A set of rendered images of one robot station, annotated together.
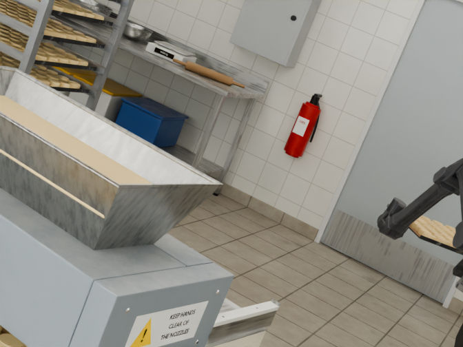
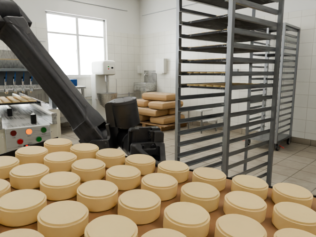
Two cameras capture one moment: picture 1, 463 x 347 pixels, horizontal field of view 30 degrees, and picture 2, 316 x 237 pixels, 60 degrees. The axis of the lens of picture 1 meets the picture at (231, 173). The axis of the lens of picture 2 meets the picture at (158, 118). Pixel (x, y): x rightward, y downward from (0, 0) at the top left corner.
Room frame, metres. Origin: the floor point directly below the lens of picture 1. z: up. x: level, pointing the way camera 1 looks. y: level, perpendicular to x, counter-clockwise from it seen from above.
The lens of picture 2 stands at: (3.63, -1.15, 1.15)
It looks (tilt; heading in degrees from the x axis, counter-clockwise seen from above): 10 degrees down; 117
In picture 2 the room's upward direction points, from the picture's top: straight up
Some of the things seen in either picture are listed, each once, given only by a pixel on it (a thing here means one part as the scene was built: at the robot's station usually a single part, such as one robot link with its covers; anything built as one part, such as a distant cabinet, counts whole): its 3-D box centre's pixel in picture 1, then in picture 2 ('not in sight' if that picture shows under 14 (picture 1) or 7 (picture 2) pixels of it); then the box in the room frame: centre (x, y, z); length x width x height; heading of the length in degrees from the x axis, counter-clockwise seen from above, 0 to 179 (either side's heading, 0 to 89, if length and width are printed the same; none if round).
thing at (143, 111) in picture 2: not in sight; (149, 111); (0.86, 3.89, 0.34); 0.72 x 0.42 x 0.15; 165
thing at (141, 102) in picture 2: not in sight; (149, 102); (0.69, 4.20, 0.49); 0.72 x 0.42 x 0.15; 71
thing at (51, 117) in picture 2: not in sight; (27, 103); (1.46, 0.50, 0.87); 2.01 x 0.03 x 0.07; 151
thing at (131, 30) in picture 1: (134, 32); not in sight; (6.75, 1.12, 0.93); 0.27 x 0.27 x 0.10
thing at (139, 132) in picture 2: not in sight; (139, 148); (3.35, -0.67, 0.99); 0.07 x 0.07 x 0.10; 50
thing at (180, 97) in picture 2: not in sight; (207, 95); (2.97, 1.04, 0.96); 0.64 x 0.03 x 0.03; 68
